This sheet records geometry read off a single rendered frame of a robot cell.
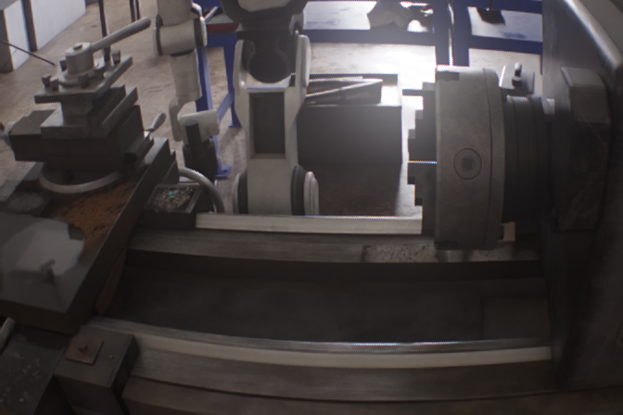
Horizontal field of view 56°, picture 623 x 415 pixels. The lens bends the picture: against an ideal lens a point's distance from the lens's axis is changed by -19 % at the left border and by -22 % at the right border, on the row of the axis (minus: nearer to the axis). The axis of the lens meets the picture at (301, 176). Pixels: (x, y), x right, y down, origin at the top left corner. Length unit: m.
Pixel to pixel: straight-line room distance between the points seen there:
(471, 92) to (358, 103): 2.20
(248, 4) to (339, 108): 1.48
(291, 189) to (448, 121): 0.89
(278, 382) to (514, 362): 0.35
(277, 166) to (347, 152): 1.43
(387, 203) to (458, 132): 2.03
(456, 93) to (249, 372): 0.48
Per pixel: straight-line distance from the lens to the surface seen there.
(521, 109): 0.90
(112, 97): 1.28
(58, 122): 1.31
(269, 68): 1.69
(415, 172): 0.92
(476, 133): 0.83
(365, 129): 3.02
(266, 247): 1.23
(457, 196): 0.83
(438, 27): 2.69
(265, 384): 0.97
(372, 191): 2.92
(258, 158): 1.68
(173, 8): 1.63
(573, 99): 0.68
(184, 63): 1.69
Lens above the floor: 1.56
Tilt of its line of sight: 31 degrees down
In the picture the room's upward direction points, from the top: 6 degrees counter-clockwise
